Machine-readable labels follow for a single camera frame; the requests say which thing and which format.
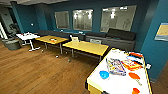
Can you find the open white laptop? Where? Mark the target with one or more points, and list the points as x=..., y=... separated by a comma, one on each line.
x=75, y=39

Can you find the long dark bench sofa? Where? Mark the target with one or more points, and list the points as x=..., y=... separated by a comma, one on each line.
x=56, y=33

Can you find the small orange black box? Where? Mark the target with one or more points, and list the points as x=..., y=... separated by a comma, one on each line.
x=53, y=40

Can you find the white bowl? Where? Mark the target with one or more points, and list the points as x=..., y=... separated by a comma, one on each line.
x=116, y=52

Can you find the dark grey sofa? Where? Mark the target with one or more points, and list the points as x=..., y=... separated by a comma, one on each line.
x=116, y=38

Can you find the colourful board game box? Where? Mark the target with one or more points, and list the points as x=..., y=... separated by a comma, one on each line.
x=115, y=66

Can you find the orange game box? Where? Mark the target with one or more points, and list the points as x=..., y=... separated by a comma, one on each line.
x=131, y=63

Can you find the red ping pong paddle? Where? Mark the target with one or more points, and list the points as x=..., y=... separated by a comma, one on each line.
x=135, y=55

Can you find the small white table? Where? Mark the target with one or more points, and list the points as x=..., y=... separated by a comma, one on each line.
x=28, y=36

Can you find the dark round trash bin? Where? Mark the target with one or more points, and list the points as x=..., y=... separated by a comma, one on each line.
x=13, y=44

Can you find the white wall outlet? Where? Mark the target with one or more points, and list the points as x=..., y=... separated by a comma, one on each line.
x=148, y=66

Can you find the yellow wall notice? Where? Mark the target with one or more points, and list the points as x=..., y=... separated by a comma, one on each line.
x=162, y=31

